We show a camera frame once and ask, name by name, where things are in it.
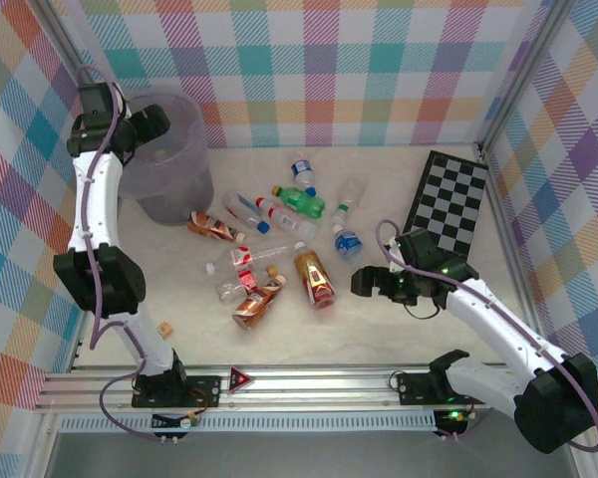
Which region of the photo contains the blue label bottle white cap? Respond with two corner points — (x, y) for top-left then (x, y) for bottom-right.
(331, 223), (365, 261)

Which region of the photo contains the gold red tea bottle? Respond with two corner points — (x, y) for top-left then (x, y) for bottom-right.
(292, 240), (338, 311)

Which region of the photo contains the clear bottle green label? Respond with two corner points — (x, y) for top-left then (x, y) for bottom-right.
(332, 174), (369, 226)

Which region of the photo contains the copper coffee bottle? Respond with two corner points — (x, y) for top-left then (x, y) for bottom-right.
(185, 210), (247, 244)
(231, 273), (289, 332)

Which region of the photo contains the clear bottle red label yellow cap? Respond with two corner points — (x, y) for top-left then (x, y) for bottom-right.
(213, 266), (279, 304)

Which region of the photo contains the clear bottle red white label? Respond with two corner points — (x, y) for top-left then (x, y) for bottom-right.
(203, 238), (291, 277)

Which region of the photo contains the small clear bottle blue label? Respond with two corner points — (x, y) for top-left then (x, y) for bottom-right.
(290, 150), (318, 197)

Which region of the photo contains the translucent grey plastic bin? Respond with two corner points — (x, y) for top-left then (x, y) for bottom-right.
(117, 91), (215, 228)

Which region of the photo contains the white bottle red cap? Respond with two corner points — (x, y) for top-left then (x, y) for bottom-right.
(255, 196), (319, 244)

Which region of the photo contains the black and grey chessboard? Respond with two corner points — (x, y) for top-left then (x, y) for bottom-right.
(402, 149), (490, 259)

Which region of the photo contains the green bottle yellow cap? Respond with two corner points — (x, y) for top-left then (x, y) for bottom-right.
(271, 184), (327, 221)

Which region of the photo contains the clear bottle blue cap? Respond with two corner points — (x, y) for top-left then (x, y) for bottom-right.
(221, 192), (271, 235)

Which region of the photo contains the small green circuit board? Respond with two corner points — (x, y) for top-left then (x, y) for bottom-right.
(434, 407), (479, 425)
(150, 411), (201, 432)

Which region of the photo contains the red triangle warning sign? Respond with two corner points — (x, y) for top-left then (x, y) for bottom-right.
(227, 365), (254, 394)

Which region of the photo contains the thin black cable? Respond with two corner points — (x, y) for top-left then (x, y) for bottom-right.
(402, 297), (443, 321)

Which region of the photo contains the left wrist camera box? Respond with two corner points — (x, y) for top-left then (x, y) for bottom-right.
(76, 83), (127, 120)

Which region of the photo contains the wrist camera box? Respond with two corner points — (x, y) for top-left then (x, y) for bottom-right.
(395, 228), (443, 273)
(76, 83), (127, 120)

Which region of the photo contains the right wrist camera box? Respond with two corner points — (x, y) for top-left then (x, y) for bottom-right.
(395, 228), (443, 273)

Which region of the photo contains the aluminium frame post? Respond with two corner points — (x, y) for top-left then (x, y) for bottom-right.
(39, 0), (90, 109)
(476, 0), (567, 153)

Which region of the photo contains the aluminium side rail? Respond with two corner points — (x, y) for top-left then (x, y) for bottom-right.
(480, 146), (549, 350)

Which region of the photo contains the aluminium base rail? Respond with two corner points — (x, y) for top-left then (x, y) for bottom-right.
(34, 361), (510, 414)

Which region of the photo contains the white slotted cable duct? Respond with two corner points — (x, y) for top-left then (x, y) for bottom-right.
(59, 415), (438, 434)

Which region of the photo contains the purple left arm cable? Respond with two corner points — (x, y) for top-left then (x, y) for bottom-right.
(74, 64), (180, 442)

